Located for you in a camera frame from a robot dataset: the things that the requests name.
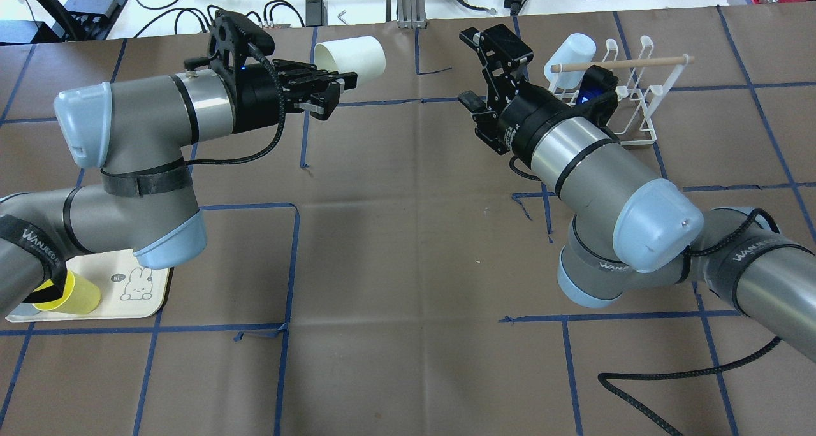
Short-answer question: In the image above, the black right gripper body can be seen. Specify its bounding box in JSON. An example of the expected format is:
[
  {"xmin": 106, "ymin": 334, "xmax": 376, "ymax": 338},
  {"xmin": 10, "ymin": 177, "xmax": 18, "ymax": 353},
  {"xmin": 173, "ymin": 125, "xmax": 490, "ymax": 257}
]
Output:
[{"xmin": 475, "ymin": 66, "xmax": 620, "ymax": 159}]

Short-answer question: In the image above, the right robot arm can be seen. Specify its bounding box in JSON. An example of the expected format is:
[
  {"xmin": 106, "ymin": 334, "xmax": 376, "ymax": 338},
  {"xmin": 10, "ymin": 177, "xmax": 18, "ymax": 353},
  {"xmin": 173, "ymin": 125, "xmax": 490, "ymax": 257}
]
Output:
[{"xmin": 458, "ymin": 24, "xmax": 815, "ymax": 360}]

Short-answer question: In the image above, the cream plastic tray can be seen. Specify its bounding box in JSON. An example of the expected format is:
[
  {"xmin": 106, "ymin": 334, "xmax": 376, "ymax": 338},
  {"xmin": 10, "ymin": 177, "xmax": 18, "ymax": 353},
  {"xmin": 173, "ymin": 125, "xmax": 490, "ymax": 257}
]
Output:
[{"xmin": 5, "ymin": 250, "xmax": 171, "ymax": 323}]

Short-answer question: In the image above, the white cream cup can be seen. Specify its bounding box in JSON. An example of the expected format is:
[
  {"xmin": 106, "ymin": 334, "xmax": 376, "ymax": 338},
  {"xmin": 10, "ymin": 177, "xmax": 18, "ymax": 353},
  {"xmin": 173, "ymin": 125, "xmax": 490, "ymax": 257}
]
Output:
[{"xmin": 314, "ymin": 36, "xmax": 386, "ymax": 85}]

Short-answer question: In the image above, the black power adapter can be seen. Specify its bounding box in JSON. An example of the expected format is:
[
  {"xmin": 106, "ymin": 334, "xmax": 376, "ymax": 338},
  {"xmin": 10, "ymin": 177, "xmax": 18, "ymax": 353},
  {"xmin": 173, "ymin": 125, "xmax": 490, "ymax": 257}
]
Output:
[{"xmin": 304, "ymin": 0, "xmax": 328, "ymax": 27}]

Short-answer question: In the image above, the white wire cup rack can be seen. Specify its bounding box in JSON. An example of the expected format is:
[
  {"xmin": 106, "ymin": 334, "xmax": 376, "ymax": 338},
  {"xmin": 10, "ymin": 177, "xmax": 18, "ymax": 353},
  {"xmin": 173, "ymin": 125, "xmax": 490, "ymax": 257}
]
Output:
[{"xmin": 548, "ymin": 36, "xmax": 696, "ymax": 146}]

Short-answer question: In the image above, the aluminium frame post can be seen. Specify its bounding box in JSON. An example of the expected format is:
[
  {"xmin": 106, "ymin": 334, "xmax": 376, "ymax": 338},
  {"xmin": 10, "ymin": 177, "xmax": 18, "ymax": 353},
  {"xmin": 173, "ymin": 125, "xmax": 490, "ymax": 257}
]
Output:
[{"xmin": 397, "ymin": 0, "xmax": 426, "ymax": 29}]

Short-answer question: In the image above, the yellow cup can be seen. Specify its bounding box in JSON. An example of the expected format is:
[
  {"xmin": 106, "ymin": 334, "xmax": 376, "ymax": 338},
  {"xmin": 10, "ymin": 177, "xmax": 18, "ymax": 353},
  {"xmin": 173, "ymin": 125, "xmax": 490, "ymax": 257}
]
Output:
[{"xmin": 31, "ymin": 270, "xmax": 101, "ymax": 314}]

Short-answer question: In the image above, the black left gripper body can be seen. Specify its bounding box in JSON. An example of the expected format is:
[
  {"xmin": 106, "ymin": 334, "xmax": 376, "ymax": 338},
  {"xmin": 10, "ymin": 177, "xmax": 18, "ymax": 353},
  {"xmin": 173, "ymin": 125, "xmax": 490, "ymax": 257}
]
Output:
[{"xmin": 186, "ymin": 11, "xmax": 288, "ymax": 134}]

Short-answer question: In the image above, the black braided cable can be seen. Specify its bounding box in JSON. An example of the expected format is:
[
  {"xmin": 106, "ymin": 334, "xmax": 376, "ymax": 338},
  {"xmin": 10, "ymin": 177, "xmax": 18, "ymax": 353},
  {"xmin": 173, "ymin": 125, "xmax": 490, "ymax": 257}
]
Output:
[{"xmin": 598, "ymin": 337, "xmax": 782, "ymax": 436}]

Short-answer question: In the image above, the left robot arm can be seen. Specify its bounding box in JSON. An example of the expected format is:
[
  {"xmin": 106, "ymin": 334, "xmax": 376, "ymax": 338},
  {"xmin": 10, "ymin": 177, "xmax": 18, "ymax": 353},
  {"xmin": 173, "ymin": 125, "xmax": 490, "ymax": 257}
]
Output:
[{"xmin": 1, "ymin": 11, "xmax": 370, "ymax": 315}]

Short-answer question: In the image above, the light blue cup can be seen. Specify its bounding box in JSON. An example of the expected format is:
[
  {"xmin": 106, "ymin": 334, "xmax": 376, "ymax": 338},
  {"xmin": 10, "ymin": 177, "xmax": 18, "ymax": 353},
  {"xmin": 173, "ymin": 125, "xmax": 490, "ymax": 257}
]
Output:
[{"xmin": 543, "ymin": 33, "xmax": 595, "ymax": 90}]

